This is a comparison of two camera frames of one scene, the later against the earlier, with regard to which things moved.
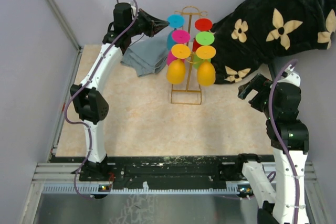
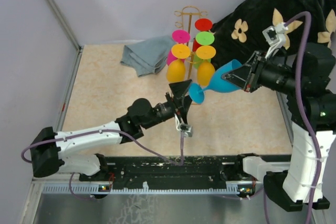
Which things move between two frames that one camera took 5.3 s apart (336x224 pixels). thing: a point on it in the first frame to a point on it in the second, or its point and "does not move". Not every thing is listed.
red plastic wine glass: [202, 24] does not move
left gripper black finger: [157, 28] to [187, 102]
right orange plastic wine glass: [206, 74] does not move
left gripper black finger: [155, 21] to [179, 88]
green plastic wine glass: [203, 38] does not move
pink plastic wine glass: [179, 36] does not move
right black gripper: [259, 83] to [240, 76]
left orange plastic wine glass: [175, 73] does not move
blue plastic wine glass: [176, 21] to [218, 84]
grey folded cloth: [148, 55] does not move
